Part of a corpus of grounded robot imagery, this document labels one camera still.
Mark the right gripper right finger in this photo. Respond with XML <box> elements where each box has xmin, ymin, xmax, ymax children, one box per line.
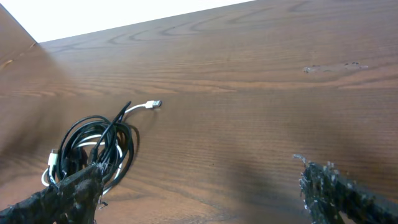
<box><xmin>294</xmin><ymin>154</ymin><xmax>397</xmax><ymax>224</ymax></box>

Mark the black USB cable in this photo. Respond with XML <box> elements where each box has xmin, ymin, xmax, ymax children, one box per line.
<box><xmin>55</xmin><ymin>101</ymin><xmax>141</xmax><ymax>190</ymax></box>

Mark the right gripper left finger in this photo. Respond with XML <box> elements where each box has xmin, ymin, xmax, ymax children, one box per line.
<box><xmin>1</xmin><ymin>165</ymin><xmax>104</xmax><ymax>224</ymax></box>

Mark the white USB cable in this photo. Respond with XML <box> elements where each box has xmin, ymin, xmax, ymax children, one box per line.
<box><xmin>41</xmin><ymin>100</ymin><xmax>162</xmax><ymax>196</ymax></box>

